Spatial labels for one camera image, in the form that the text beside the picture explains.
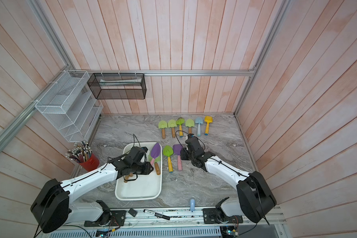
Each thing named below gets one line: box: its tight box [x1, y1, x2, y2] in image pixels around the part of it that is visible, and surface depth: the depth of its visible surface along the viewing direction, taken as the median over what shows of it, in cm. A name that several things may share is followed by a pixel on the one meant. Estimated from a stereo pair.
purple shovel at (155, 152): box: [150, 142, 162, 166], surface depth 92 cm
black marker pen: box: [142, 209, 171, 221], surface depth 76 cm
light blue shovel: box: [195, 117, 204, 137], surface depth 116 cm
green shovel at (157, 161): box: [148, 154, 162, 176], surface depth 90 cm
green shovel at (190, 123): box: [185, 118, 195, 134], surface depth 114 cm
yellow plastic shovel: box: [204, 115, 213, 136], surface depth 116 cm
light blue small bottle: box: [189, 199, 195, 213], surface depth 78 cm
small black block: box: [127, 208, 138, 218], surface depth 78 cm
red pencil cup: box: [77, 152, 100, 172], surface depth 87 cm
